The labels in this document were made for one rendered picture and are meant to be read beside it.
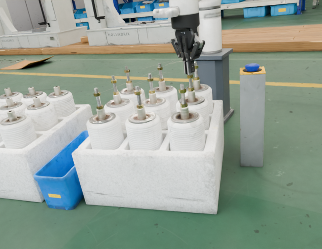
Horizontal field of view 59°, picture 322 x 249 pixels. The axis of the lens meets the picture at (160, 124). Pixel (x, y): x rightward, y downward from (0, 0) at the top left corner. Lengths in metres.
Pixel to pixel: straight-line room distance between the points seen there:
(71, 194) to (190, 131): 0.40
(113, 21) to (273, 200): 3.07
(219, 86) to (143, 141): 0.58
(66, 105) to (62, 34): 3.06
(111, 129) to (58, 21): 3.42
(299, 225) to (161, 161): 0.37
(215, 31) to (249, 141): 0.49
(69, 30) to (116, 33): 1.00
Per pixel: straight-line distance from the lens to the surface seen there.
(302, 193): 0.91
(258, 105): 0.89
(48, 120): 1.04
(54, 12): 4.14
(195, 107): 0.82
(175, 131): 0.72
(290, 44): 2.60
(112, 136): 0.80
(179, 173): 0.74
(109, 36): 3.48
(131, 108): 0.90
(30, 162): 0.94
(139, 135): 0.75
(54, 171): 0.98
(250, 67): 0.87
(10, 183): 1.03
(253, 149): 0.96
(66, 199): 0.90
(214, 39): 1.22
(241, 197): 0.87
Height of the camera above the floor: 0.55
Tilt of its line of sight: 24 degrees down
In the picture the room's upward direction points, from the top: 8 degrees counter-clockwise
